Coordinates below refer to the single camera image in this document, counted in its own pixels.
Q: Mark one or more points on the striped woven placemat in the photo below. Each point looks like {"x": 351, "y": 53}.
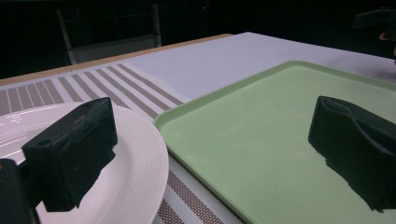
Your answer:
{"x": 130, "y": 90}

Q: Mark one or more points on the white ceramic plate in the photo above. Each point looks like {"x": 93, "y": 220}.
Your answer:
{"x": 137, "y": 168}

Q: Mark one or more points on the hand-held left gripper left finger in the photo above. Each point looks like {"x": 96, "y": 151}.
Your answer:
{"x": 68, "y": 149}

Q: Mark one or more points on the green plastic tray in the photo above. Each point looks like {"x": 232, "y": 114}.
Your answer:
{"x": 249, "y": 143}

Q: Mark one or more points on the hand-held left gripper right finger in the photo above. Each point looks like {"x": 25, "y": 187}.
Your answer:
{"x": 355, "y": 140}

